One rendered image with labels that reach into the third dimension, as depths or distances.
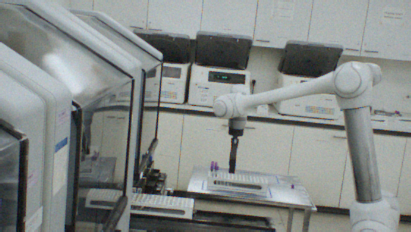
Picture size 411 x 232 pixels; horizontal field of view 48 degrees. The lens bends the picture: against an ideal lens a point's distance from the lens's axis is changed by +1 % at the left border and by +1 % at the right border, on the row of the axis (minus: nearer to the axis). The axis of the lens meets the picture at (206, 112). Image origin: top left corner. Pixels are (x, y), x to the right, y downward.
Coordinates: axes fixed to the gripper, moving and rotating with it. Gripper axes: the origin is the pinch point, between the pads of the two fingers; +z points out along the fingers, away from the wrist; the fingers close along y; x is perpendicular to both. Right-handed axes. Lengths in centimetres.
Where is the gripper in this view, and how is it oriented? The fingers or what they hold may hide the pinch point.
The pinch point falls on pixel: (231, 167)
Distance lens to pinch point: 227.2
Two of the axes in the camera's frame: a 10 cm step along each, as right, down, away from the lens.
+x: -9.9, -1.1, 0.3
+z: -1.0, 9.8, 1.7
